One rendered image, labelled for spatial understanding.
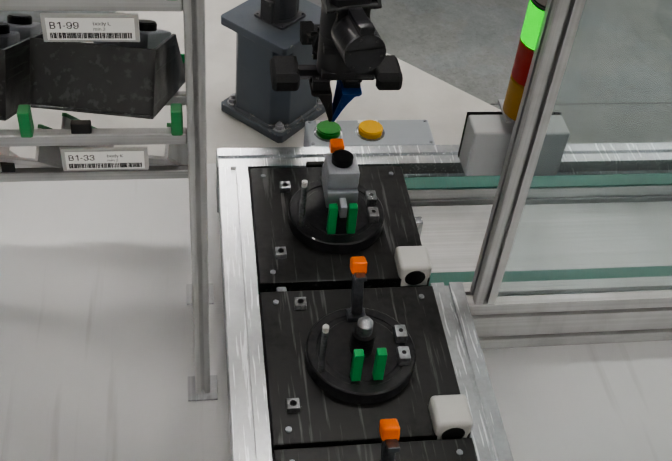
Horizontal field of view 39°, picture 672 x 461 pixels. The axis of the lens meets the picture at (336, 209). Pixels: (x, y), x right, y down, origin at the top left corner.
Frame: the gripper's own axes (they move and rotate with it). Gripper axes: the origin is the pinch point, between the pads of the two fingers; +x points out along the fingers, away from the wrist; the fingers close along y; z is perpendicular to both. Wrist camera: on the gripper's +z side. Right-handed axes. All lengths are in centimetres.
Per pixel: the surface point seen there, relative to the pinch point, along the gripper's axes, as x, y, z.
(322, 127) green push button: 12.4, -0.4, 9.4
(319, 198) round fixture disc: 10.6, 2.3, -9.5
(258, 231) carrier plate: 12.6, 11.6, -14.0
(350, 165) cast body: 1.0, -0.9, -13.3
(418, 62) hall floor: 109, -61, 167
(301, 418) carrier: 12.7, 8.5, -46.0
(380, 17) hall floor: 109, -52, 196
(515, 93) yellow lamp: -20.0, -16.8, -25.3
